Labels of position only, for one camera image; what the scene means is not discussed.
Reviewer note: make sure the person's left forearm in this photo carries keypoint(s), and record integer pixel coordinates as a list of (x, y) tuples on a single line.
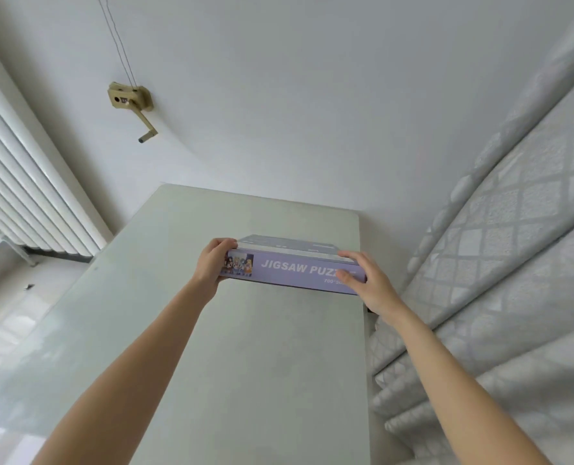
[(132, 377)]

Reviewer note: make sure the grey patterned curtain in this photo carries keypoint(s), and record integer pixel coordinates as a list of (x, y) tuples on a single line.
[(509, 261)]

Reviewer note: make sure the brass wall fixture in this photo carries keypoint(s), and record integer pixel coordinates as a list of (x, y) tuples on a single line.
[(132, 96)]

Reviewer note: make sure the white radiator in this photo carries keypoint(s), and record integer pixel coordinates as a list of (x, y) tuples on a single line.
[(30, 188)]

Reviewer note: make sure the person's right forearm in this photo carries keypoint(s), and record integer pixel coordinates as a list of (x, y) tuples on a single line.
[(461, 392)]

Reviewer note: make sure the cartoon print puzzle box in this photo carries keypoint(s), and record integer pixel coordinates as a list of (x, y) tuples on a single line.
[(291, 271)]

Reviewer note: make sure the person's right hand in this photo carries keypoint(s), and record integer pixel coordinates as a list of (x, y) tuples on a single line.
[(376, 285)]

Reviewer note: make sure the person's left hand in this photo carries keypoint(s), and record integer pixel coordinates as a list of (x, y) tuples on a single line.
[(209, 271)]

